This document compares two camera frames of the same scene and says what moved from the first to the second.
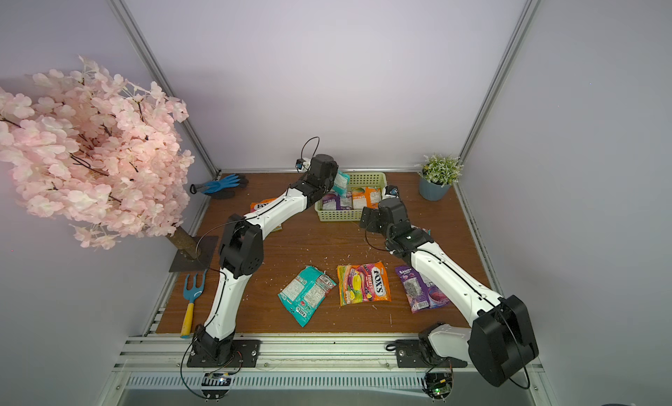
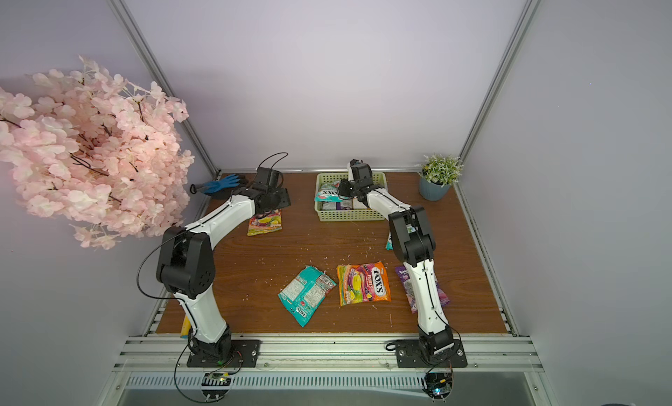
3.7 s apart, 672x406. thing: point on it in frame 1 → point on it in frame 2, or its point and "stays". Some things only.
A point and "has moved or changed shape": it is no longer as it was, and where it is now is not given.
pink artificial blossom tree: (105, 156) stays
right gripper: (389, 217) → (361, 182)
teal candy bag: (340, 182) has moved or changed shape
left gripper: (332, 168) → (285, 199)
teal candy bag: (303, 294) stays
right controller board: (438, 385) stays
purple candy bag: (418, 292) stays
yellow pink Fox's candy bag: (363, 283) stays
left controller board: (215, 385) stays
